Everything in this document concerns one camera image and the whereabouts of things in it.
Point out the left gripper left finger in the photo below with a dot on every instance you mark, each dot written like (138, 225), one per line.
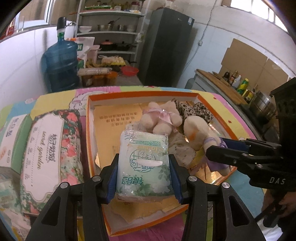
(58, 218)

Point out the blue water jug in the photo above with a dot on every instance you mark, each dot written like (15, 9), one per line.
(60, 63)

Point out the wooden cutting board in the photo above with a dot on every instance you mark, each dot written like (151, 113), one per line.
(223, 87)

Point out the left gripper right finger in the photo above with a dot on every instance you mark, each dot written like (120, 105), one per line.
(231, 218)

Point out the plush bear pink dress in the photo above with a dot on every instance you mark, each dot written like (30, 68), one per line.
(161, 119)

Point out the white flour bag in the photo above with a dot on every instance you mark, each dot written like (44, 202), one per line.
(84, 45)

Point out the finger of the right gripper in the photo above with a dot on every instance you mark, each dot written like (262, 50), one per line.
(242, 157)
(249, 144)

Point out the small green tissue packet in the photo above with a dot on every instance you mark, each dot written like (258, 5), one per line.
(143, 173)

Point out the floral tissue pack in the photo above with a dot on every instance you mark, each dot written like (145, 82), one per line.
(52, 156)

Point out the colourful cartoon bed sheet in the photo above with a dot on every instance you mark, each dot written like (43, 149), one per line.
(158, 226)

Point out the red plastic basket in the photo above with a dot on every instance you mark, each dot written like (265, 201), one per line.
(129, 70)

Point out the leopard print cloth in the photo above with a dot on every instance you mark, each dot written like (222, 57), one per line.
(186, 109)

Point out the egg tray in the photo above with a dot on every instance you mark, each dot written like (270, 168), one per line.
(112, 61)

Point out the green white tissue pack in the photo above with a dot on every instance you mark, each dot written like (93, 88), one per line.
(14, 137)

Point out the plush bear purple dress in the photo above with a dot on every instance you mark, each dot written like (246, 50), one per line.
(201, 137)

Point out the steel pot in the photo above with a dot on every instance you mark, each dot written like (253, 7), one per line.
(262, 105)

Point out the person's right hand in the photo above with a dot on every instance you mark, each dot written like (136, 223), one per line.
(288, 201)

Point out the orange cardboard box tray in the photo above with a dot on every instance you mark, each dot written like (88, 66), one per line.
(107, 115)

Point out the white metal shelf rack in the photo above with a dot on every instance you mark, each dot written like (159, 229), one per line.
(119, 23)

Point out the black refrigerator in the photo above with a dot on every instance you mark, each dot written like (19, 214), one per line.
(165, 47)

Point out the green yellow bottle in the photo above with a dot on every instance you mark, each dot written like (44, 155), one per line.
(243, 86)

